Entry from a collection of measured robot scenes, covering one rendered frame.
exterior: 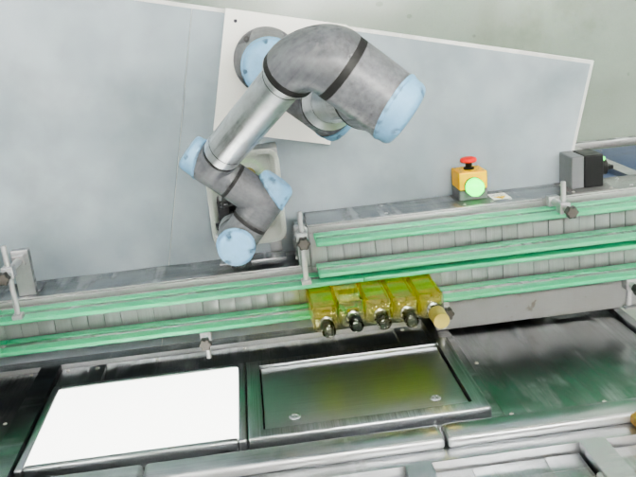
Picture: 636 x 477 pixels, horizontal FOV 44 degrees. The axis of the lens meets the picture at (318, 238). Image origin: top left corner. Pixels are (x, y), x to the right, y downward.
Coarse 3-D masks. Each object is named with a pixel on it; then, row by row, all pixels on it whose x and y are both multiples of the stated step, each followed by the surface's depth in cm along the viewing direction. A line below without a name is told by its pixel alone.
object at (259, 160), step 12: (252, 156) 189; (264, 156) 189; (276, 156) 183; (264, 168) 190; (276, 168) 183; (216, 204) 189; (216, 216) 187; (276, 228) 192; (216, 240) 187; (264, 240) 188; (276, 240) 188
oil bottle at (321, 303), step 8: (312, 288) 181; (320, 288) 180; (328, 288) 180; (312, 296) 176; (320, 296) 175; (328, 296) 175; (312, 304) 172; (320, 304) 171; (328, 304) 170; (312, 312) 169; (320, 312) 168; (328, 312) 168; (336, 312) 169; (312, 320) 170; (320, 320) 168; (336, 320) 169; (320, 328) 169; (336, 328) 170
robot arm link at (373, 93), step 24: (360, 48) 123; (360, 72) 122; (384, 72) 124; (408, 72) 128; (312, 96) 159; (336, 96) 124; (360, 96) 123; (384, 96) 124; (408, 96) 125; (312, 120) 162; (336, 120) 151; (360, 120) 127; (384, 120) 125; (408, 120) 126
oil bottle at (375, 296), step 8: (376, 280) 181; (360, 288) 178; (368, 288) 177; (376, 288) 176; (384, 288) 177; (368, 296) 172; (376, 296) 171; (384, 296) 171; (368, 304) 169; (376, 304) 169; (384, 304) 169; (368, 312) 169; (368, 320) 170
